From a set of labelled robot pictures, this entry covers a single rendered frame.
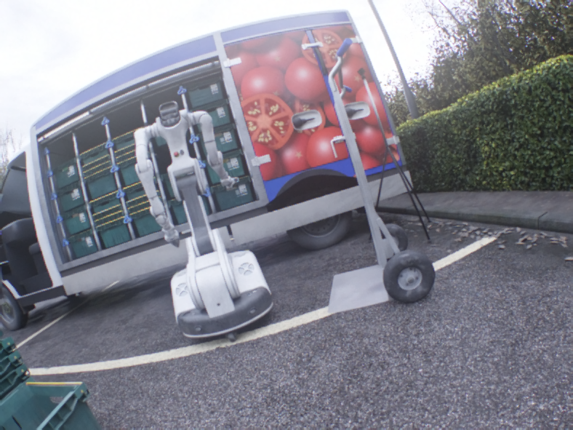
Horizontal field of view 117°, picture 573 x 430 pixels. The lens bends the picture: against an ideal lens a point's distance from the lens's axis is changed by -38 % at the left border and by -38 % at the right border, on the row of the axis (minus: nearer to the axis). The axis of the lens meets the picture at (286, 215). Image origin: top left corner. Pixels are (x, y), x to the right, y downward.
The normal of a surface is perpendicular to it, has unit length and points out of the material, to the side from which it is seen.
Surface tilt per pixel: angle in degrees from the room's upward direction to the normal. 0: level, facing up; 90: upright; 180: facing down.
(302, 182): 90
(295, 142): 90
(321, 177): 90
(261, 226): 90
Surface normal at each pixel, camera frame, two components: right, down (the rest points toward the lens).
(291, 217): 0.11, 0.05
